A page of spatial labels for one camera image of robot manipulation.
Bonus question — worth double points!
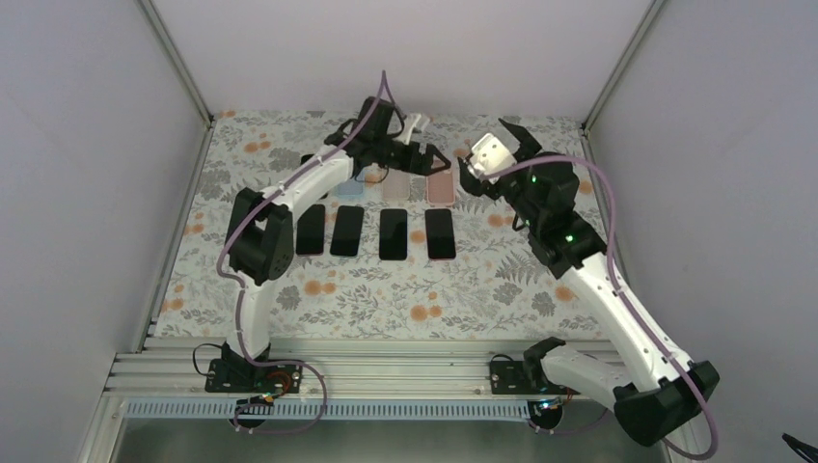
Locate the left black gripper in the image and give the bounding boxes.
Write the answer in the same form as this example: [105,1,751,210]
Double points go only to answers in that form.
[372,135,450,177]

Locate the pink phone case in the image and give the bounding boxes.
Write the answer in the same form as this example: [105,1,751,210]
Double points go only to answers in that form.
[426,168,455,206]

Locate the beige phone case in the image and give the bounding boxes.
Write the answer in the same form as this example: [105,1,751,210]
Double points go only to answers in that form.
[382,170,411,203]

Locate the black smartphone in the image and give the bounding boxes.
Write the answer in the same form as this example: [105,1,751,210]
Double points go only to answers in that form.
[295,204,326,256]
[379,208,408,261]
[424,208,456,260]
[330,205,365,258]

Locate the light blue phone case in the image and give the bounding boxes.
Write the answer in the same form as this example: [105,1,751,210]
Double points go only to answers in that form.
[335,173,366,198]

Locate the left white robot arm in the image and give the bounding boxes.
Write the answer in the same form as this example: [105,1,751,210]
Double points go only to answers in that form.
[217,96,450,391]

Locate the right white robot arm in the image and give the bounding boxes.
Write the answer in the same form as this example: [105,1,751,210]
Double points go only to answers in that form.
[459,123,720,447]

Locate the floral patterned table mat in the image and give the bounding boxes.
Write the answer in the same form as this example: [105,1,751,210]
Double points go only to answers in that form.
[155,111,604,340]

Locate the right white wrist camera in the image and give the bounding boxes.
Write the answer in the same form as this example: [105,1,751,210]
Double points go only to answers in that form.
[464,132,517,183]

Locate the aluminium corner frame post right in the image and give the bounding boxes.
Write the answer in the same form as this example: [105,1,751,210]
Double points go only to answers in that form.
[582,0,668,138]

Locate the aluminium corner frame post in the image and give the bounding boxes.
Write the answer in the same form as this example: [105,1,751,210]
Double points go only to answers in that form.
[582,0,668,138]
[136,0,214,127]

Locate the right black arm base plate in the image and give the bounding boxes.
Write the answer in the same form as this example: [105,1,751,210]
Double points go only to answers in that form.
[488,354,578,395]

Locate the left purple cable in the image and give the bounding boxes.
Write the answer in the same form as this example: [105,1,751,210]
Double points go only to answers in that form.
[217,69,407,437]

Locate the aluminium corner frame post left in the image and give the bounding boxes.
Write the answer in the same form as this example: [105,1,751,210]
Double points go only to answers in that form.
[136,0,214,127]

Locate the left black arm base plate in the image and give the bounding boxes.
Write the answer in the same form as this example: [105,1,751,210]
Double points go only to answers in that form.
[204,359,303,395]

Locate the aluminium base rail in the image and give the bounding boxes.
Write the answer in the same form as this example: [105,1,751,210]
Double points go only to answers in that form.
[101,339,682,400]

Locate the grey slotted cable duct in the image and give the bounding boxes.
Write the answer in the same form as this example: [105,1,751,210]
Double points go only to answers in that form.
[122,397,561,422]

